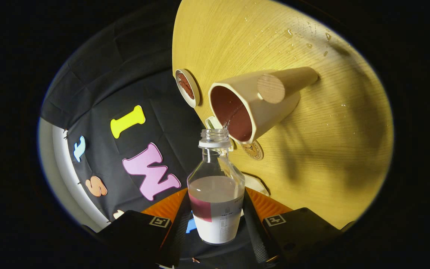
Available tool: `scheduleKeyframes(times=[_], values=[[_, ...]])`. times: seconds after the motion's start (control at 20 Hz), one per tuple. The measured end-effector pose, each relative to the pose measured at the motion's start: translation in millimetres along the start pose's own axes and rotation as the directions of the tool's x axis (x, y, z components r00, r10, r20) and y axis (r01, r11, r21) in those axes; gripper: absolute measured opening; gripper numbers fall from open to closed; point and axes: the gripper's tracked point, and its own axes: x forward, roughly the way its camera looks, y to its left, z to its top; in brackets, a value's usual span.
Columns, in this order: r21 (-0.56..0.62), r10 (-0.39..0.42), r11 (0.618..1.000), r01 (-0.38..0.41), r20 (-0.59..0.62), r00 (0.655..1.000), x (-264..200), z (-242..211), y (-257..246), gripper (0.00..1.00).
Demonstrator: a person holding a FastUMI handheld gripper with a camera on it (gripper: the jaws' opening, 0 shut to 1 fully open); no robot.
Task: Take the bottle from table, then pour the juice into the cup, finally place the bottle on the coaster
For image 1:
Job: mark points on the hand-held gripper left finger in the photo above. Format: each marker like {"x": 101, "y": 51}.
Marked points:
{"x": 175, "y": 239}

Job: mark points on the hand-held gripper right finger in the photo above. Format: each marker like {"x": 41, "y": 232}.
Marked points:
{"x": 258, "y": 239}

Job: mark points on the clear juice bottle pink label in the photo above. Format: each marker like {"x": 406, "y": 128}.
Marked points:
{"x": 217, "y": 201}

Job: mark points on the round brown coaster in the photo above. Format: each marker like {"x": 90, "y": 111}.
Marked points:
{"x": 254, "y": 150}

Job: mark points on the wooden table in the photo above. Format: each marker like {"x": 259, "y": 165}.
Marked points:
{"x": 312, "y": 149}

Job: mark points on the white divided seasoning tray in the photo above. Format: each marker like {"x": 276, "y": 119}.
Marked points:
{"x": 212, "y": 122}

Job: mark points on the white oval plate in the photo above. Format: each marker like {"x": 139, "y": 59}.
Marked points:
{"x": 195, "y": 93}

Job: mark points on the red sausage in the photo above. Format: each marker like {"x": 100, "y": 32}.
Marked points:
{"x": 182, "y": 79}
{"x": 189, "y": 91}

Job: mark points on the black backdrop cloth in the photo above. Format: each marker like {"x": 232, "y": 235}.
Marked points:
{"x": 99, "y": 93}

